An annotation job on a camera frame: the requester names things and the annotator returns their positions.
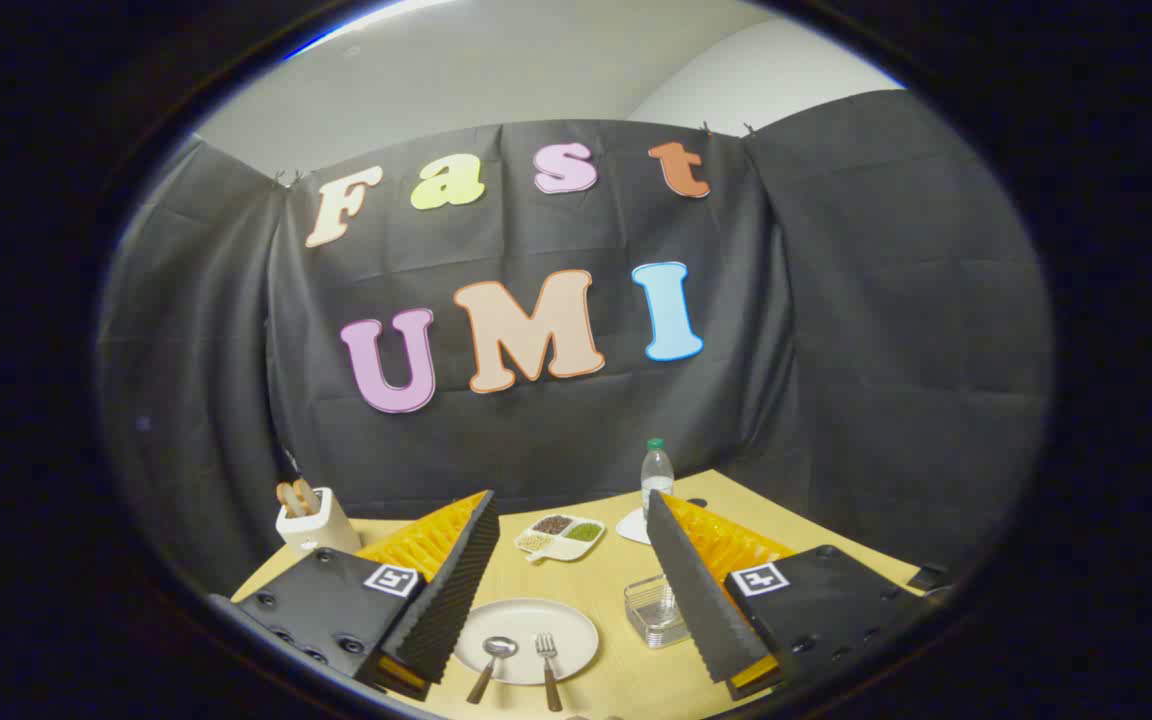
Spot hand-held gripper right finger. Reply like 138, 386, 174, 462
644, 488, 947, 703

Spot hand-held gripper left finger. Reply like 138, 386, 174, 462
211, 488, 502, 701

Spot wooden handled spoon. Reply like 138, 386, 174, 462
466, 636, 519, 705

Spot wooden handled fork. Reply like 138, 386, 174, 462
535, 632, 564, 713

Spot white round plate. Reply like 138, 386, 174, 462
453, 598, 600, 686

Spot white divided bean dish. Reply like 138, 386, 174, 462
515, 513, 606, 564

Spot clear water bottle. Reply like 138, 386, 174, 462
640, 438, 676, 521

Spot cream toaster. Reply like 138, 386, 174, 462
275, 487, 363, 557

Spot toast bread slices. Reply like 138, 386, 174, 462
276, 478, 322, 518

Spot metal wire basket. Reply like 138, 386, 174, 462
623, 573, 692, 649

